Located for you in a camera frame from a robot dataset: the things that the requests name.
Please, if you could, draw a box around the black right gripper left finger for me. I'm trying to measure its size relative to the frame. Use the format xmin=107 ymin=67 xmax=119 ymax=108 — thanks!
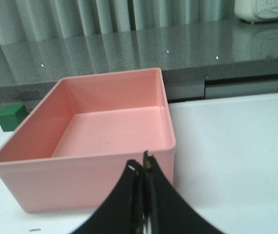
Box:
xmin=73 ymin=159 xmax=143 ymax=234

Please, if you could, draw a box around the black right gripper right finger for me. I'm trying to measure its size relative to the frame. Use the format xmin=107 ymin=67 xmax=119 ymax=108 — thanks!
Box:
xmin=143 ymin=151 xmax=222 ymax=234

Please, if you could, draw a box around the pink plastic bin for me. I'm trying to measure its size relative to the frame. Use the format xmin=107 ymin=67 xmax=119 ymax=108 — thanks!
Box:
xmin=0 ymin=68 xmax=176 ymax=213

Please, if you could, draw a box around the green cube block centre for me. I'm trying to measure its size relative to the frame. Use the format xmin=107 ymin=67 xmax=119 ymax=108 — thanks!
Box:
xmin=0 ymin=104 xmax=28 ymax=132

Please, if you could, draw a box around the grey stone counter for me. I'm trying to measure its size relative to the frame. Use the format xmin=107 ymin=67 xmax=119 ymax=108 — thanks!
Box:
xmin=0 ymin=18 xmax=278 ymax=111

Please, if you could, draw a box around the white appliance on counter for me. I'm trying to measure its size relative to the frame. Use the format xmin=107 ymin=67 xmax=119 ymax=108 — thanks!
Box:
xmin=234 ymin=0 xmax=278 ymax=23

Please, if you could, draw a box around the white pleated curtain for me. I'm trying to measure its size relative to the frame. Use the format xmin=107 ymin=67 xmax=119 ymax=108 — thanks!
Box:
xmin=0 ymin=0 xmax=235 ymax=45

